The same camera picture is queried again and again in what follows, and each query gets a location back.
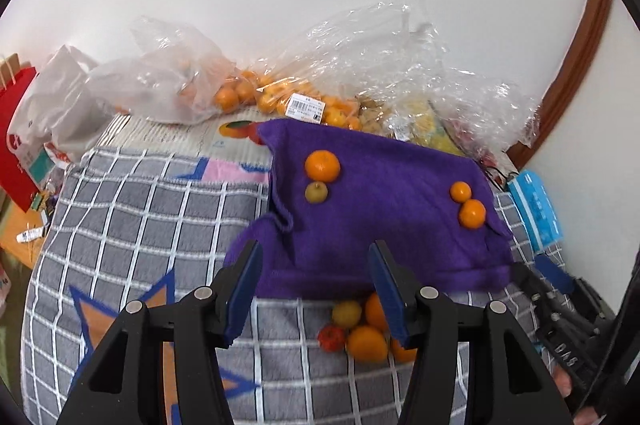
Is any small orange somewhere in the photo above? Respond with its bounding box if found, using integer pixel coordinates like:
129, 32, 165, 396
458, 198, 487, 230
449, 181, 473, 204

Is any small orange back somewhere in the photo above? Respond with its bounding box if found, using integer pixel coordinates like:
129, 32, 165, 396
449, 181, 473, 204

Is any small green-yellow fruit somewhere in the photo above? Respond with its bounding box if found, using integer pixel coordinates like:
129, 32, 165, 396
304, 181, 329, 204

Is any right hand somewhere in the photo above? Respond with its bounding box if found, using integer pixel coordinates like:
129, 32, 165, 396
552, 365, 600, 425

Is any large orange right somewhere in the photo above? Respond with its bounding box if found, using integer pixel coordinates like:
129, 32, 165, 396
390, 338, 418, 364

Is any large orange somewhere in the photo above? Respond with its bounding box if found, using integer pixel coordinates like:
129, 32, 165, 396
390, 338, 418, 364
364, 293, 388, 333

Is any blue tissue pack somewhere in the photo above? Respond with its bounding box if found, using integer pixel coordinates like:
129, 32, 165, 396
506, 169, 563, 253

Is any oval orange fruit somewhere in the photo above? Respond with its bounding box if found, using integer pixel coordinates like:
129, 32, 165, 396
346, 325, 388, 363

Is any large orange back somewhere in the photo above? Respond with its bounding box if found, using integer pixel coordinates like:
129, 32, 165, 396
364, 293, 388, 333

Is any small yellow-green fruit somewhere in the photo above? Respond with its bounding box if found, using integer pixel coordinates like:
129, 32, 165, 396
331, 301, 362, 330

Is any small red tomato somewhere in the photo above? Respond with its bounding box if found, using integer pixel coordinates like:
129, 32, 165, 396
317, 324, 346, 353

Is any grey checked blanket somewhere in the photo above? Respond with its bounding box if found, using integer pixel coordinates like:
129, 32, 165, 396
19, 146, 566, 425

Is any wooden nightstand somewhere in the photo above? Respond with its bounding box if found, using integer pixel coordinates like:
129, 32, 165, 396
1, 200, 47, 270

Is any purple towel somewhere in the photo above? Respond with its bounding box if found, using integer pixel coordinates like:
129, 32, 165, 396
224, 119, 513, 299

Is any red paper bag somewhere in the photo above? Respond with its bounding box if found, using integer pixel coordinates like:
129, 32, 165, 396
0, 53, 39, 213

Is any large clear plastic bag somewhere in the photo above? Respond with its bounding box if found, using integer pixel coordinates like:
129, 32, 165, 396
252, 0, 538, 167

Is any white plastic bag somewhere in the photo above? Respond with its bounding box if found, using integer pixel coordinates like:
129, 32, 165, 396
9, 46, 114, 170

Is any clear bag of oranges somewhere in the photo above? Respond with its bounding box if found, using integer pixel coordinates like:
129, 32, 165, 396
86, 16, 256, 125

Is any brown wooden door frame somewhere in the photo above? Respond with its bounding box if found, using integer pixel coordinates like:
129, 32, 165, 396
506, 0, 613, 169

